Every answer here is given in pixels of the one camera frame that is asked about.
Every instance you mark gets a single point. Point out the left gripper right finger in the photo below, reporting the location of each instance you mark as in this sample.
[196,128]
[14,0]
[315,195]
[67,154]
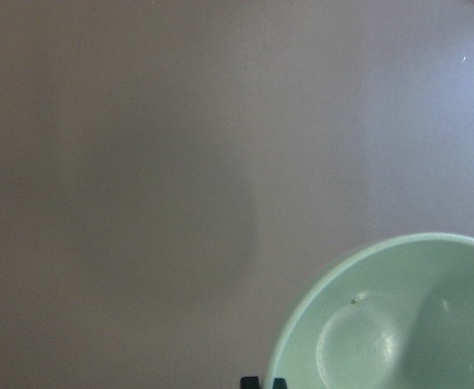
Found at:
[279,383]

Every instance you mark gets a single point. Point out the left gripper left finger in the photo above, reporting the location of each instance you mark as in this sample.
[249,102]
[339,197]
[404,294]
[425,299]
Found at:
[249,382]

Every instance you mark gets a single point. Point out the mint green bowl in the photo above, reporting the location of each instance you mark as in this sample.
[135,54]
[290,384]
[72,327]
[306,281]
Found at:
[395,314]

